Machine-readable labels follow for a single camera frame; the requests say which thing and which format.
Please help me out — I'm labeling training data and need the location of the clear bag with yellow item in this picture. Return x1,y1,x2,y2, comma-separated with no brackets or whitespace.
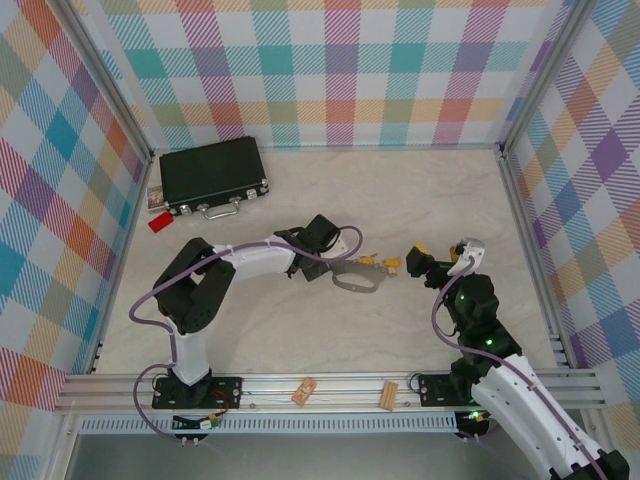
331,259,389,294

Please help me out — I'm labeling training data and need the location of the black ribbed carry case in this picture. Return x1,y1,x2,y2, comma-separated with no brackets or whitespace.
158,135,272,221

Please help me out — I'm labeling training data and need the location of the orange printed wooden piece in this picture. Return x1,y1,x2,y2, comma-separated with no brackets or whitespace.
291,377,318,406

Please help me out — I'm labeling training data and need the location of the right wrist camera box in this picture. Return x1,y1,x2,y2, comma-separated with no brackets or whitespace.
446,236,487,277

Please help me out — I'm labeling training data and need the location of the purple cable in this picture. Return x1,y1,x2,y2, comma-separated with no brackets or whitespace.
129,224,363,444
432,259,606,480

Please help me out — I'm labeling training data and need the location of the aluminium side rail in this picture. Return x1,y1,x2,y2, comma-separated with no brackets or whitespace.
498,149,574,374
88,152,154,375

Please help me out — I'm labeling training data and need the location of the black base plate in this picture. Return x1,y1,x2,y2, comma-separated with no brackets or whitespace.
414,372,481,409
152,375,245,411

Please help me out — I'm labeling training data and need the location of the small wire connector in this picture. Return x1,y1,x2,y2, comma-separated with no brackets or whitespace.
172,412,225,432
459,407,496,426

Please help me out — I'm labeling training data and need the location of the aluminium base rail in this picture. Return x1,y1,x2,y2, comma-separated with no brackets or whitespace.
53,370,604,415

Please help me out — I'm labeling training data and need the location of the white slotted cable duct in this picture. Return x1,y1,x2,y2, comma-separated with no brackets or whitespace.
79,412,459,435

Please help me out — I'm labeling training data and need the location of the aluminium frame post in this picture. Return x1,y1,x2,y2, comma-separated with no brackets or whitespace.
498,0,595,156
58,0,155,164

